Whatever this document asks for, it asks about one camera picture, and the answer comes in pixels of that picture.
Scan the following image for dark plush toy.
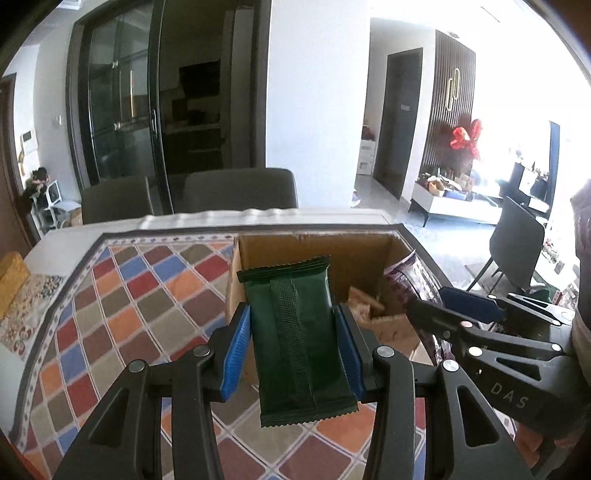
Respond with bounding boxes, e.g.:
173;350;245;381
25;167;49;195

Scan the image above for grey dining chair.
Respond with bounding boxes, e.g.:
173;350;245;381
184;167;298;213
81;175;153;225

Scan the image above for person's right hand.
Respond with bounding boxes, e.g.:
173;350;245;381
512;422;571;478

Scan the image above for white storage drawers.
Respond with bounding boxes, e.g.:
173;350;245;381
358;138;377;176

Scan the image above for brown cardboard box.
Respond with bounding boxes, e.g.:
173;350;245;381
225;231;439;384

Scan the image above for yellow woven box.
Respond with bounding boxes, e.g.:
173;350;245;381
0;251;31;319

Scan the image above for red bow decoration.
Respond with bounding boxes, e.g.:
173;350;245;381
450;119;482;160

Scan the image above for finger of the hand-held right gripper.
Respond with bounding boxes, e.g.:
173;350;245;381
406;299;566;360
438;287;575;326

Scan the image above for black chair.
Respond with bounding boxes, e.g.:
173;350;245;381
466;196;546;296

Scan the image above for dark room door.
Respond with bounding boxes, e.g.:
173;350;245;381
373;47;423;199

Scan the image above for gold wall ornament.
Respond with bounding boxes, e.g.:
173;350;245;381
445;69;461;112

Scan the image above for dark slatted wall panel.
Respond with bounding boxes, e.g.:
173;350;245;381
425;28;476;185

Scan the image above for small white shelf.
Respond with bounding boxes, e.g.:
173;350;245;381
30;180;63;232

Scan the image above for black framed glass door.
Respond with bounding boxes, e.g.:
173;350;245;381
67;0;167;215

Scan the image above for purple striped snack packet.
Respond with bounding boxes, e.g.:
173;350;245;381
383;251;458;365

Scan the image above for tan snack packet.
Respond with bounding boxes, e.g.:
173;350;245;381
348;286;386;321

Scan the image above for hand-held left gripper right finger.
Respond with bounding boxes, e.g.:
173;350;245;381
333;304;539;480

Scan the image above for floral patterned cloth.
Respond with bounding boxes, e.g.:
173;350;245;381
0;274;65;361

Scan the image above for white low cabinet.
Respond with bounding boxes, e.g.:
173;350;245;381
409;178;502;227

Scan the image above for black range hood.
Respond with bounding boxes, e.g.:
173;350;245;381
179;60;222;97

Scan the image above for dark green snack packet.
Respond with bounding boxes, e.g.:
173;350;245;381
236;255;360;428

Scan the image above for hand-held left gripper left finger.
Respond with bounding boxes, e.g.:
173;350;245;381
53;302;252;480

